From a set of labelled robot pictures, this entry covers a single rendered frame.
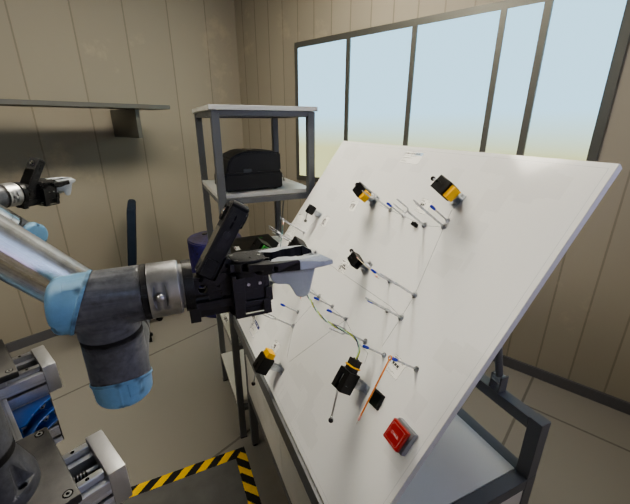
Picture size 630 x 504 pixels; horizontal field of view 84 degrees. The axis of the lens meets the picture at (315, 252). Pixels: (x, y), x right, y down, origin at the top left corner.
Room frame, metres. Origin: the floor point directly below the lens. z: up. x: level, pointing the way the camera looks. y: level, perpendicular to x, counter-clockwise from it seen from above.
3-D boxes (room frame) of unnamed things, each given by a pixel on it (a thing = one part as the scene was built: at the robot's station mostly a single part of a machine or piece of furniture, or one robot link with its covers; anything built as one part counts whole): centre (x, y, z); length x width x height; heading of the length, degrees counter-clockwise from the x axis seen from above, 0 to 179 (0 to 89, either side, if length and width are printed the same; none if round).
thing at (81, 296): (0.41, 0.27, 1.56); 0.11 x 0.08 x 0.09; 113
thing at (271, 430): (1.30, 0.24, 0.60); 0.55 x 0.02 x 0.39; 24
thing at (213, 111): (1.97, 0.34, 0.93); 0.61 x 0.50 x 1.85; 24
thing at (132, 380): (0.42, 0.28, 1.46); 0.11 x 0.08 x 0.11; 23
